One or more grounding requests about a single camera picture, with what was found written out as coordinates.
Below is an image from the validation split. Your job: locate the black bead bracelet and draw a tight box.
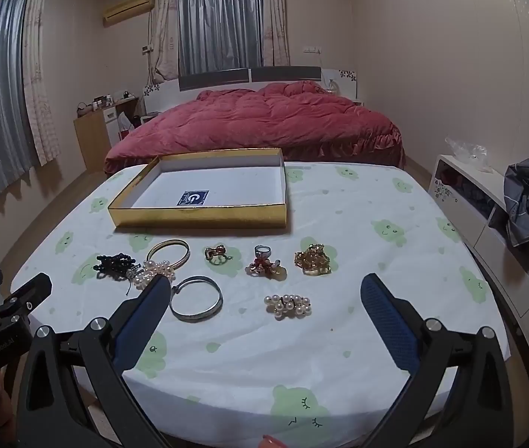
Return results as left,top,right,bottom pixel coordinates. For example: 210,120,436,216
94,252,141,286

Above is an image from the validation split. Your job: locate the silver bangle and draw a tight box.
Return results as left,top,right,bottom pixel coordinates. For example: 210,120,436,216
169,276,224,323

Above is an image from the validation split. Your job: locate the gold cardboard box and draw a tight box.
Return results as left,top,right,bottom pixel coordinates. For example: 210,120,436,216
107,148,288,230

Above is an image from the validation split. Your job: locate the wooden desk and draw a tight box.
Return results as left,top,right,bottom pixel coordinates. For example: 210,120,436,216
73,97,140,174

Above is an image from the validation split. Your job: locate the white bed headboard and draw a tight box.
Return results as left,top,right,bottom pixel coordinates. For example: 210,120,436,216
143,66,359,113

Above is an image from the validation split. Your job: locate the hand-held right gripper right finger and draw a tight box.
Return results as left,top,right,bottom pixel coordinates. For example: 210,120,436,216
360,273,514,448

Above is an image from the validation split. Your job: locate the beige air conditioner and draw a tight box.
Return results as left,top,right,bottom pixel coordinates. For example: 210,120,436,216
102,0,156,27

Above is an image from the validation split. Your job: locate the white floral cabinet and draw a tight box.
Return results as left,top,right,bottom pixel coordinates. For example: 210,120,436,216
427,153,529,400

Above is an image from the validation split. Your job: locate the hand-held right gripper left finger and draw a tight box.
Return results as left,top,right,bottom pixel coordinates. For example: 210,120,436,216
15,273,174,448

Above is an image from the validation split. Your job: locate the gold chain necklace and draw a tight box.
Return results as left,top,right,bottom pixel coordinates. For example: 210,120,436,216
294,243,335,277

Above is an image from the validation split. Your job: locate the white plastic bag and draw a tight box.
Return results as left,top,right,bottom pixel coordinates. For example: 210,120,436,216
117,111,135,141

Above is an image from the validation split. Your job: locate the white pearl bracelet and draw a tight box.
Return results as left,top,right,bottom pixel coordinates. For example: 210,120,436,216
133,259,176,290

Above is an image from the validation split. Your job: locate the red quilt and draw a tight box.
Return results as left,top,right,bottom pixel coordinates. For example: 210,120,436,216
103,81,405,174

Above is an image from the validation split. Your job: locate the gold knot ring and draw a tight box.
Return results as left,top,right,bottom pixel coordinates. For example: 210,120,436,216
205,245,235,266

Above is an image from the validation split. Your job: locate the floral beige curtain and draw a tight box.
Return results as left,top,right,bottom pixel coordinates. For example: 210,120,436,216
261,0,292,69
21,0,62,167
150,0,181,84

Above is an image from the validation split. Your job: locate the red and pearl brooch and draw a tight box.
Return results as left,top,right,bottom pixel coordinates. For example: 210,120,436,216
245,258,287,281

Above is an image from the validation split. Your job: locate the gold bangle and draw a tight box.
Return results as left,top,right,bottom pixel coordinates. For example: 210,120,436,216
145,239,191,271

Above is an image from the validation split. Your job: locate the clear plastic bag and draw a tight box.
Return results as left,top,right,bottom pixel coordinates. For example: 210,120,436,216
445,136,489,171

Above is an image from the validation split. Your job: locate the pearl cluster hair clip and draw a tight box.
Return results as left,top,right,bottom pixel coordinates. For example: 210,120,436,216
264,293,313,321

